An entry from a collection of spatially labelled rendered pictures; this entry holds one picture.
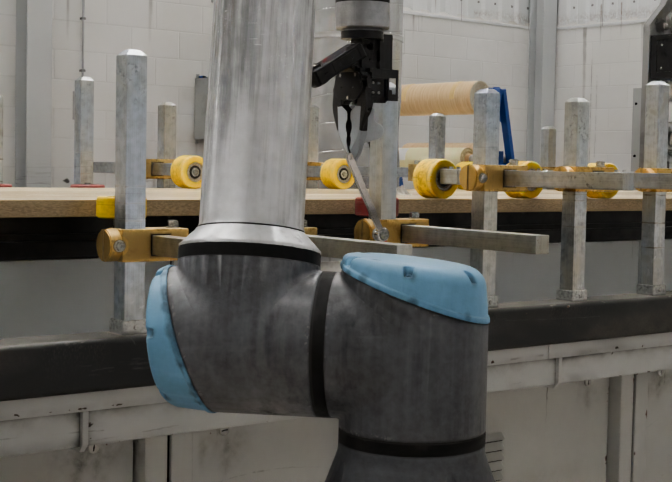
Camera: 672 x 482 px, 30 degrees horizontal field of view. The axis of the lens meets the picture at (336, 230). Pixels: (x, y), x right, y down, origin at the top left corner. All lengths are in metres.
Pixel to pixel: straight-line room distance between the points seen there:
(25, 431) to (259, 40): 0.83
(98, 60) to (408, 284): 8.92
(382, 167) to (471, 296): 0.99
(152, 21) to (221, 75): 9.03
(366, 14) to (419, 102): 7.64
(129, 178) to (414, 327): 0.82
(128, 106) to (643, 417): 1.66
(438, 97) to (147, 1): 2.50
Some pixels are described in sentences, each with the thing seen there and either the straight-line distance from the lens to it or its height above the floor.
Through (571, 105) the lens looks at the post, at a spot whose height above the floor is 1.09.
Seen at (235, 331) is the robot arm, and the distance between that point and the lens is 1.24.
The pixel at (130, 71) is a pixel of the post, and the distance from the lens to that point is 1.93.
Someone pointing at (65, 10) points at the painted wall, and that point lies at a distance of 9.96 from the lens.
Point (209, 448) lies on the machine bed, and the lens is 2.36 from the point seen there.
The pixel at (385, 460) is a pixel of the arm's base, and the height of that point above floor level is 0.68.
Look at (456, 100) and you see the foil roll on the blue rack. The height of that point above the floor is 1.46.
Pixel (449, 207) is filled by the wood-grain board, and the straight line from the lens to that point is 2.53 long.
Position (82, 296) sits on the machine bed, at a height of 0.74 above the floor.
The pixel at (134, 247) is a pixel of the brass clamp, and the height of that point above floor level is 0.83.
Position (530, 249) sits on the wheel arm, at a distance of 2.00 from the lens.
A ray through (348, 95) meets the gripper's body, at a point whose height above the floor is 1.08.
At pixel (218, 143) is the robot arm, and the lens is 1.30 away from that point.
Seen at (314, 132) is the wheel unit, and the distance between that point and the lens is 3.46.
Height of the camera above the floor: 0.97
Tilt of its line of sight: 3 degrees down
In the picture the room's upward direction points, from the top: 1 degrees clockwise
